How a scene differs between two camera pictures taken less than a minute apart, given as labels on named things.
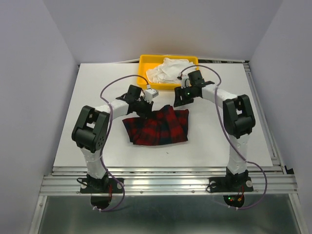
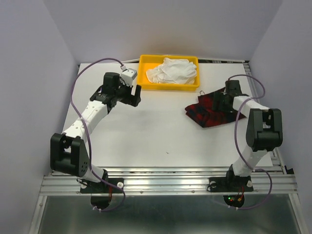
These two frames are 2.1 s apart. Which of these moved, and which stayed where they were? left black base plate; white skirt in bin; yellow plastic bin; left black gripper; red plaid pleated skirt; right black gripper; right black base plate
Moved: right black gripper; red plaid pleated skirt; left black gripper
Stayed: left black base plate; right black base plate; white skirt in bin; yellow plastic bin
